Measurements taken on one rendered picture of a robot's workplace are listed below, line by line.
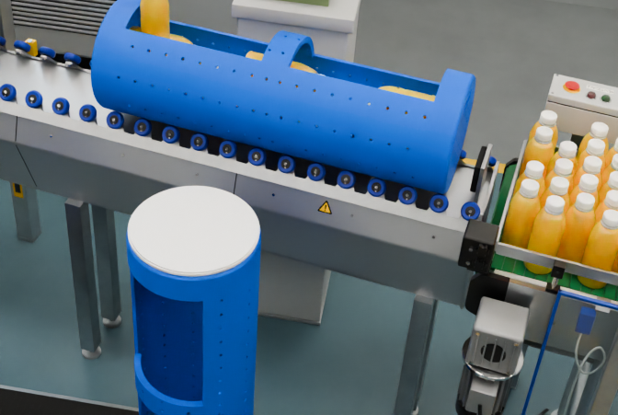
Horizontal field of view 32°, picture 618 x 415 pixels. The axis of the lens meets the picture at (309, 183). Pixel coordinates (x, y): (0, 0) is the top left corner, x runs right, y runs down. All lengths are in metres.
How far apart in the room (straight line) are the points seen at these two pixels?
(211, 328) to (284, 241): 0.51
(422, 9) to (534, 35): 0.54
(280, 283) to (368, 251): 0.81
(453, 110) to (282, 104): 0.38
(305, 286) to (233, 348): 1.04
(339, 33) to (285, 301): 1.02
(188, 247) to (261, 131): 0.39
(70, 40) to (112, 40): 1.95
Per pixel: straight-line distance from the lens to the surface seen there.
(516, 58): 4.89
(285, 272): 3.34
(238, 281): 2.22
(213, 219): 2.27
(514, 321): 2.40
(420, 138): 2.35
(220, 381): 2.42
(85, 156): 2.76
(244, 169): 2.58
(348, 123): 2.38
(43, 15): 4.48
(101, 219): 3.15
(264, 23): 2.80
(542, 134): 2.54
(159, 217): 2.28
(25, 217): 3.72
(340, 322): 3.50
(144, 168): 2.69
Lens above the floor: 2.55
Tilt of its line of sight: 40 degrees down
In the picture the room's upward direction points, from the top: 5 degrees clockwise
